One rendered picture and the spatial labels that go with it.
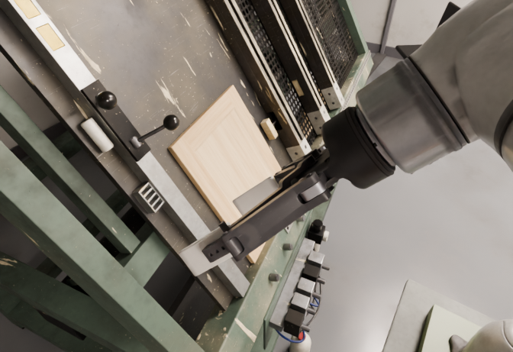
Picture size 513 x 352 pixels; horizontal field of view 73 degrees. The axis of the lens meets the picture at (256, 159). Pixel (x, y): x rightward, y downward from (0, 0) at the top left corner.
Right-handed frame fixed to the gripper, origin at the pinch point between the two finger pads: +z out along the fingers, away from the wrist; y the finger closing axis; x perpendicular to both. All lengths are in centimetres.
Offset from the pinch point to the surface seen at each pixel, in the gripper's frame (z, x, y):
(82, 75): 27, 40, 27
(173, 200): 36, 7, 37
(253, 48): 10, 35, 90
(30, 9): 24, 54, 22
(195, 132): 29, 19, 55
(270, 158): 28, -1, 86
